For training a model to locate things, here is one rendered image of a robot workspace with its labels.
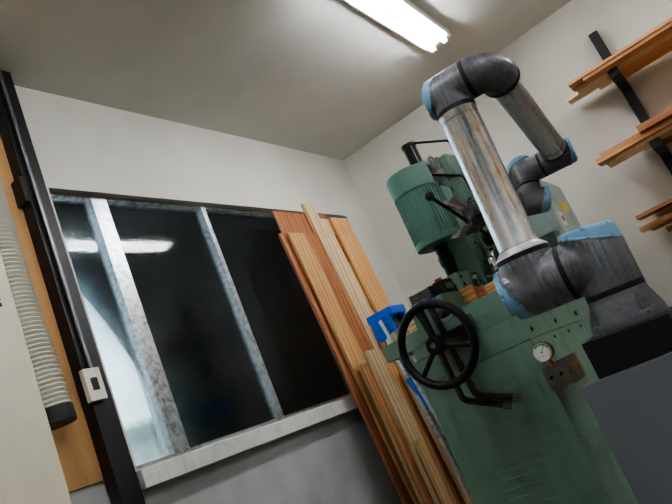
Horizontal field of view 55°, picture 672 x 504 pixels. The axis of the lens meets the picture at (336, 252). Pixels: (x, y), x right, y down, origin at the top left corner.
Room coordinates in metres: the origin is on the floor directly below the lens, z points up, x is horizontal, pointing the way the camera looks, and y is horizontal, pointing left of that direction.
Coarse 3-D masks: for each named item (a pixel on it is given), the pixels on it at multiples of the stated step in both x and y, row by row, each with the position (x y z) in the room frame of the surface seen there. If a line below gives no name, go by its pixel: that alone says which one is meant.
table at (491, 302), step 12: (480, 300) 2.19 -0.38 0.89; (492, 300) 2.16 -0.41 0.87; (468, 312) 2.22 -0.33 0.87; (480, 312) 2.20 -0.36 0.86; (444, 324) 2.17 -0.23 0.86; (456, 324) 2.15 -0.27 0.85; (408, 336) 2.36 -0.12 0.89; (420, 336) 2.23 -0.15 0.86; (384, 348) 2.43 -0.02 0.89; (396, 348) 2.40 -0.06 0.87; (408, 348) 2.37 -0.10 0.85
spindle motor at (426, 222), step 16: (400, 176) 2.31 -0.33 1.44; (416, 176) 2.31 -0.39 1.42; (432, 176) 2.36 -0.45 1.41; (400, 192) 2.33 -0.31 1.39; (416, 192) 2.31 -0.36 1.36; (400, 208) 2.36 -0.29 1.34; (416, 208) 2.32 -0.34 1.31; (432, 208) 2.31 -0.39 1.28; (416, 224) 2.32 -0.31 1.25; (432, 224) 2.31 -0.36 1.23; (448, 224) 2.32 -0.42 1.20; (416, 240) 2.36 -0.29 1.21; (432, 240) 2.31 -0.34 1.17; (448, 240) 2.37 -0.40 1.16
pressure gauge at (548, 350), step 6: (540, 342) 2.05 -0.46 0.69; (546, 342) 2.06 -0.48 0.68; (534, 348) 2.07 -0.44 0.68; (540, 348) 2.06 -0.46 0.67; (546, 348) 2.05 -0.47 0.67; (552, 348) 2.05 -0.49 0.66; (534, 354) 2.07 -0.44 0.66; (540, 354) 2.06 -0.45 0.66; (546, 354) 2.05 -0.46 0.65; (552, 354) 2.05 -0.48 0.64; (540, 360) 2.07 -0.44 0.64; (546, 360) 2.06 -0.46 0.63; (552, 360) 2.08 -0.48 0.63
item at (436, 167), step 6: (432, 162) 2.50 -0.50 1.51; (438, 162) 2.49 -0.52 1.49; (432, 168) 2.51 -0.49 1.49; (438, 168) 2.49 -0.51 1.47; (438, 180) 2.51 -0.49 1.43; (444, 180) 2.49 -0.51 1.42; (438, 186) 2.51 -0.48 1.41; (450, 186) 2.49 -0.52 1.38; (474, 234) 2.49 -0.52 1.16; (480, 246) 2.49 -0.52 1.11; (486, 258) 2.49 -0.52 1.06; (492, 270) 2.49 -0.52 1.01
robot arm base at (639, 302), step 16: (624, 288) 1.64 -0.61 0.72; (640, 288) 1.64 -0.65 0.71; (592, 304) 1.69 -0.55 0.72; (608, 304) 1.65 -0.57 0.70; (624, 304) 1.63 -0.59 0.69; (640, 304) 1.64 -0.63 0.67; (656, 304) 1.63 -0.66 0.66; (592, 320) 1.71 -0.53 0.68; (608, 320) 1.65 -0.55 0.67; (624, 320) 1.63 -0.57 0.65; (640, 320) 1.62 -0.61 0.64
